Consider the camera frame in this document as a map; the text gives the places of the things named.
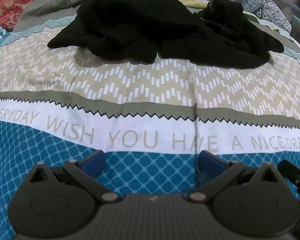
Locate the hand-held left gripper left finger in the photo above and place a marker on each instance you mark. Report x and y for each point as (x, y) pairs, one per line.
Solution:
(95, 161)

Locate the printed patterned bed sheet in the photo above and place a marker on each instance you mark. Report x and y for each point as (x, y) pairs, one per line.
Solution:
(150, 92)

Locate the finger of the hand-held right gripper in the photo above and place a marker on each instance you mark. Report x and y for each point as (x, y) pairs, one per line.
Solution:
(291, 177)

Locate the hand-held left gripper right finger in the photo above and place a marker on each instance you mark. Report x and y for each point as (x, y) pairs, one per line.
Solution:
(210, 160)

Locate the floral patchwork quilt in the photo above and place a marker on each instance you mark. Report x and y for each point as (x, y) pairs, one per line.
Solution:
(10, 7)

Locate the black pants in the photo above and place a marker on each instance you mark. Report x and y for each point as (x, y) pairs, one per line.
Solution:
(145, 27)

